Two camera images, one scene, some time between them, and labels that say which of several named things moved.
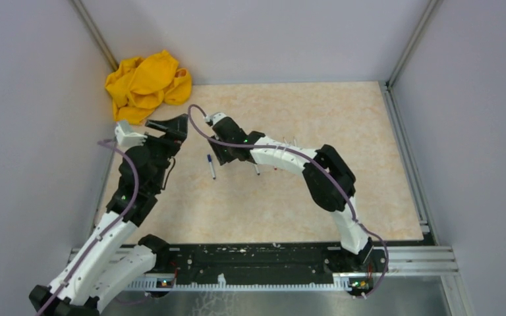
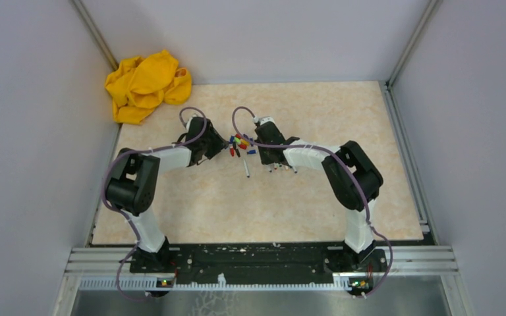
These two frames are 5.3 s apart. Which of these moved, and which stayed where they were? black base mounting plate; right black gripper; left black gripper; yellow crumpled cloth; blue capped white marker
Moved: blue capped white marker; right black gripper; left black gripper
Stayed: yellow crumpled cloth; black base mounting plate
